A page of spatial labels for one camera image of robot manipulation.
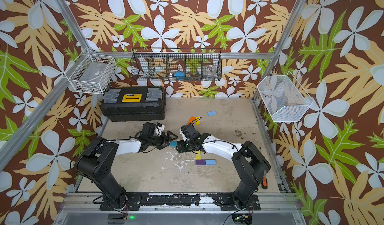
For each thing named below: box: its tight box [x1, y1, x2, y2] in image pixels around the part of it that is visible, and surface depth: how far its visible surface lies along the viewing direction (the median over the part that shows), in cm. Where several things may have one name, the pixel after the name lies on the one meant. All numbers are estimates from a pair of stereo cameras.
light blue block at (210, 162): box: [205, 159, 217, 166], surface depth 88 cm
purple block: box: [195, 159, 206, 165], surface depth 89 cm
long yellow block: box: [196, 150, 202, 160], surface depth 90 cm
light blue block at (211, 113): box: [207, 110, 217, 117], surface depth 113 cm
